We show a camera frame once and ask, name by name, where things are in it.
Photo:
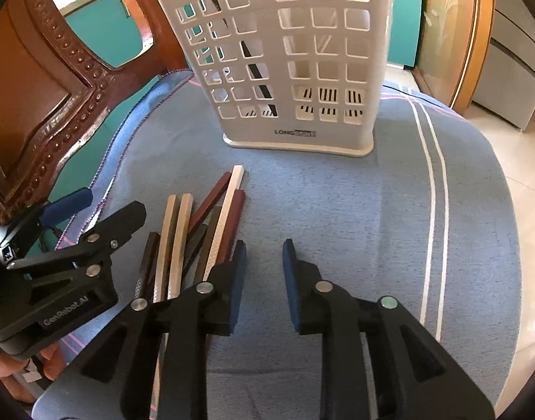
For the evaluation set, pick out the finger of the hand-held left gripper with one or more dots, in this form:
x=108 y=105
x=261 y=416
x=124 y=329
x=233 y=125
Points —
x=70 y=203
x=118 y=223

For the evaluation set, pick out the black chopstick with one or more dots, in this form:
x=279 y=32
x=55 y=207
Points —
x=254 y=72

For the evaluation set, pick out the white plastic utensil basket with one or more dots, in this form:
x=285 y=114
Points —
x=271 y=22

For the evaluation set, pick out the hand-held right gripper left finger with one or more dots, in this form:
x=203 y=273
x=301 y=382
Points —
x=236 y=280

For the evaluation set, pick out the grey drawer cabinet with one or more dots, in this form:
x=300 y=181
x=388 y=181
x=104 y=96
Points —
x=512 y=52

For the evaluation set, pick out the person's left hand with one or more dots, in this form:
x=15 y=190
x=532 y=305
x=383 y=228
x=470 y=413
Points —
x=53 y=358

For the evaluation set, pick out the blue striped cloth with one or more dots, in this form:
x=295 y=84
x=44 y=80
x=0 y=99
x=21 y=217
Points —
x=359 y=210

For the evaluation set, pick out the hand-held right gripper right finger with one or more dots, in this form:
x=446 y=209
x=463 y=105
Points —
x=292 y=284

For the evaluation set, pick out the pile of mixed chopsticks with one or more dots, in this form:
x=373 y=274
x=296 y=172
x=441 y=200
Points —
x=175 y=236

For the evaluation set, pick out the wooden frosted glass door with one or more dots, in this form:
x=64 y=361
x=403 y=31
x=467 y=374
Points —
x=446 y=30

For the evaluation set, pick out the white chopstick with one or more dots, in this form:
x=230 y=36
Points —
x=229 y=210

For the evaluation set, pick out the carved wooden chair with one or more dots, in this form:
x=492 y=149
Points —
x=31 y=96

